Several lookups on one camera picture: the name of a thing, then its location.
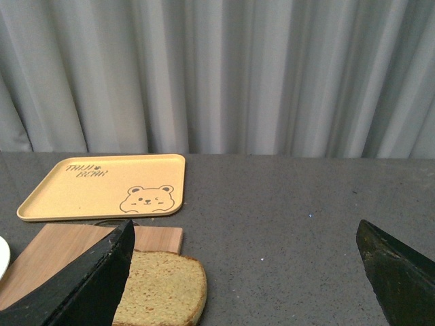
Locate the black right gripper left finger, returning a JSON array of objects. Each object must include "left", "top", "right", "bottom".
[{"left": 1, "top": 220, "right": 135, "bottom": 325}]

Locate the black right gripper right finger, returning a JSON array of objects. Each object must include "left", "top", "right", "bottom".
[{"left": 356, "top": 220, "right": 434, "bottom": 325}]

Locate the bread slice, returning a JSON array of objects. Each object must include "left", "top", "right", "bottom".
[{"left": 113, "top": 251, "right": 207, "bottom": 325}]

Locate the white round plate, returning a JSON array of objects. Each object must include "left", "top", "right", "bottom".
[{"left": 0, "top": 236, "right": 11, "bottom": 279}]

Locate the wooden cutting board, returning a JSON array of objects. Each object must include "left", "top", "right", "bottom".
[{"left": 1, "top": 223, "right": 183, "bottom": 310}]

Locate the yellow bear tray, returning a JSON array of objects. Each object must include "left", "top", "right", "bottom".
[{"left": 16, "top": 154, "right": 186, "bottom": 222}]

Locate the grey curtain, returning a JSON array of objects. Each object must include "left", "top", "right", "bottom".
[{"left": 1, "top": 1, "right": 434, "bottom": 158}]

